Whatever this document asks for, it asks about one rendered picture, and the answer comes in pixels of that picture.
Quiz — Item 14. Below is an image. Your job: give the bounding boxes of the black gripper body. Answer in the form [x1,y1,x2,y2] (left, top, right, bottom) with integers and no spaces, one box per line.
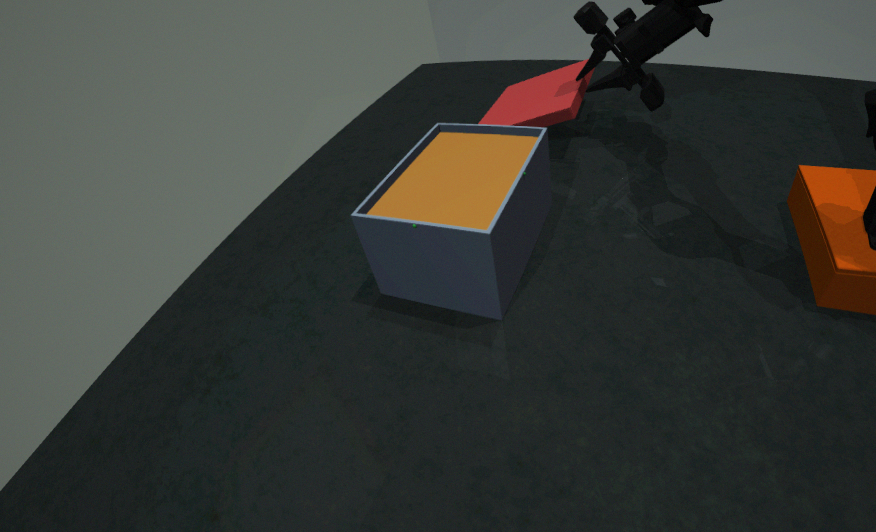
[574,1,671,112]

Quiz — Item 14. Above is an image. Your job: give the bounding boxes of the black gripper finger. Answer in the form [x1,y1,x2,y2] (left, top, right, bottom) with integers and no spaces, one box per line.
[586,64,633,93]
[576,34,607,81]

